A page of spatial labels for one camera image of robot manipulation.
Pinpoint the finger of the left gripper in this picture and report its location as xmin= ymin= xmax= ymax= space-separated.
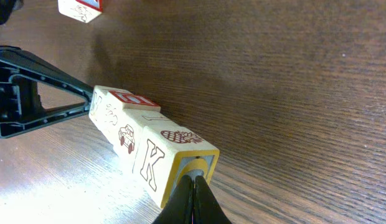
xmin=0 ymin=45 xmax=95 ymax=139

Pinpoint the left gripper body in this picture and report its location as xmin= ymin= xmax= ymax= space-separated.
xmin=0 ymin=0 xmax=24 ymax=25

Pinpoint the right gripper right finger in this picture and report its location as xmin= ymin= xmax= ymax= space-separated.
xmin=193 ymin=176 xmax=232 ymax=224

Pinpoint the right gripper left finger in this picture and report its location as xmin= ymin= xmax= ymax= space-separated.
xmin=153 ymin=175 xmax=193 ymax=224

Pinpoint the wooden block green letter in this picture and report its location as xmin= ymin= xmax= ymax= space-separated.
xmin=133 ymin=125 xmax=220 ymax=208

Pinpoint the wooden block car picture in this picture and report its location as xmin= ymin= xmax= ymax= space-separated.
xmin=113 ymin=110 xmax=178 ymax=173

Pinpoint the wooden block blue side front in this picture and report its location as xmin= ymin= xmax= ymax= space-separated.
xmin=100 ymin=88 xmax=161 ymax=144

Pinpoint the wooden block blue side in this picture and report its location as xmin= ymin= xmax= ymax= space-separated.
xmin=89 ymin=85 xmax=130 ymax=140
xmin=100 ymin=88 xmax=161 ymax=144

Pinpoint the wooden block red letter A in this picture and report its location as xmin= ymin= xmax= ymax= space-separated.
xmin=58 ymin=0 xmax=103 ymax=23

